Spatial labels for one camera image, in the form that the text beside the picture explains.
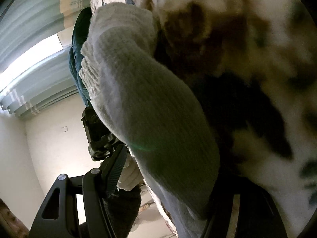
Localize dark green folded blanket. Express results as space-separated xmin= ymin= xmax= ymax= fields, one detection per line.
xmin=71 ymin=7 xmax=93 ymax=49

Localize narrow green striped curtain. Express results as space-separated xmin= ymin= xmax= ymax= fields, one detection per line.
xmin=0 ymin=52 xmax=80 ymax=118

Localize dark teal garment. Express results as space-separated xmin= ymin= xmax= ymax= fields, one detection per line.
xmin=68 ymin=47 xmax=93 ymax=107

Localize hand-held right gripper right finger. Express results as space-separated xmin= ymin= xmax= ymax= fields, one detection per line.
xmin=203 ymin=176 xmax=289 ymax=238

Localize wide green striped curtain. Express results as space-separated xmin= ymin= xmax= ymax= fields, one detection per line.
xmin=0 ymin=0 xmax=90 ymax=73

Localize window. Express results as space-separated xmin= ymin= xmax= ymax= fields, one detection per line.
xmin=0 ymin=33 xmax=73 ymax=93

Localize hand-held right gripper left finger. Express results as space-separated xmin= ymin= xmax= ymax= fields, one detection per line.
xmin=29 ymin=144 xmax=128 ymax=238

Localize floral bed blanket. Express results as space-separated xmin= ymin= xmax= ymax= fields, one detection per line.
xmin=89 ymin=0 xmax=316 ymax=238

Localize grey short pants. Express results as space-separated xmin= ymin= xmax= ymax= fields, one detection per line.
xmin=79 ymin=2 xmax=221 ymax=238

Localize person's left hand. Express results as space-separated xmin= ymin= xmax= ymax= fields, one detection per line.
xmin=116 ymin=156 xmax=145 ymax=192

